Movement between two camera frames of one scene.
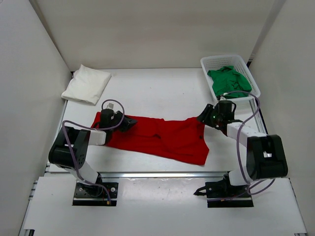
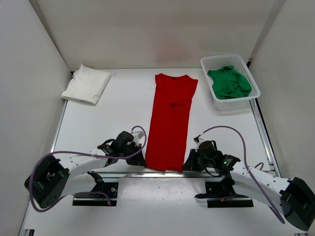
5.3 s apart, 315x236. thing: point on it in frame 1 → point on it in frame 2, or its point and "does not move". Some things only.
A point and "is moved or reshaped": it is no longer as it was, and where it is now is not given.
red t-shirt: x=183 y=140 is moved or reshaped
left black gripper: x=127 y=122 → x=138 y=160
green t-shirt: x=226 y=79 does not move
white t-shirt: x=86 y=85 does not move
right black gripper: x=208 y=115 → x=195 y=156
